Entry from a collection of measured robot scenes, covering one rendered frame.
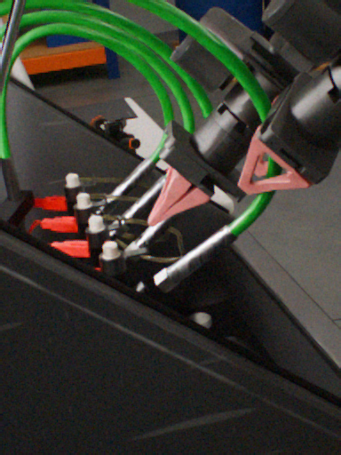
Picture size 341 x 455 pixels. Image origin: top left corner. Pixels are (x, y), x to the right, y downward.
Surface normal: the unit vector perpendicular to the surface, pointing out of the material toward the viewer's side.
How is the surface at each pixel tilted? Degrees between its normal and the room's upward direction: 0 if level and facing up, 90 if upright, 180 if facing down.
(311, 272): 0
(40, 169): 90
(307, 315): 0
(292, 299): 0
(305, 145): 49
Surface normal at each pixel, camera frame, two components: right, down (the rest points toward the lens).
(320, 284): -0.12, -0.90
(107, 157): 0.27, 0.36
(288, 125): 0.52, -0.48
